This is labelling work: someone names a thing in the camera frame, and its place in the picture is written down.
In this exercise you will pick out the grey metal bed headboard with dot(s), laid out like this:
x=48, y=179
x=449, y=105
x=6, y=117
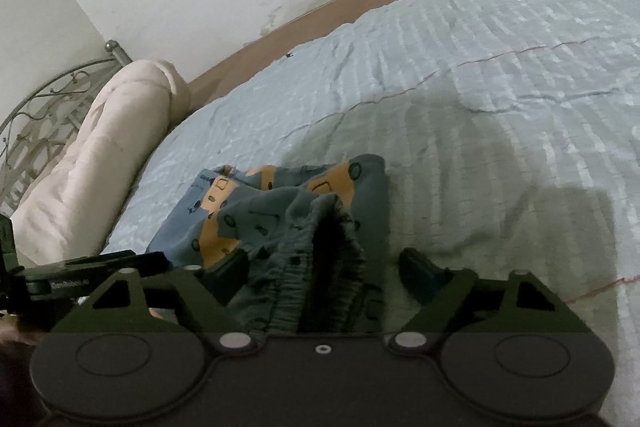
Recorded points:
x=45, y=107

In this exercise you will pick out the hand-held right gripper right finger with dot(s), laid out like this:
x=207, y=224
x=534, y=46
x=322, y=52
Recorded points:
x=417, y=268

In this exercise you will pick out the brown mattress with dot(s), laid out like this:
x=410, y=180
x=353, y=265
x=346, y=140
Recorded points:
x=300, y=27

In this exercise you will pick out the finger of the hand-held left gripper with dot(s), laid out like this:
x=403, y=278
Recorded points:
x=150, y=263

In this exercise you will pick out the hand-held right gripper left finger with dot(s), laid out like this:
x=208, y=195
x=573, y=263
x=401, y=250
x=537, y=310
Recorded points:
x=227, y=268

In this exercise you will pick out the blue car print pants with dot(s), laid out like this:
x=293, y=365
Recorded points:
x=280, y=217

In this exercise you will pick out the cream rolled comforter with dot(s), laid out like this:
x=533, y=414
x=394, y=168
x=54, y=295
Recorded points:
x=110, y=157

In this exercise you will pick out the light blue striped quilt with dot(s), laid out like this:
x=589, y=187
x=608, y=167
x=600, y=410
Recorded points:
x=450, y=82

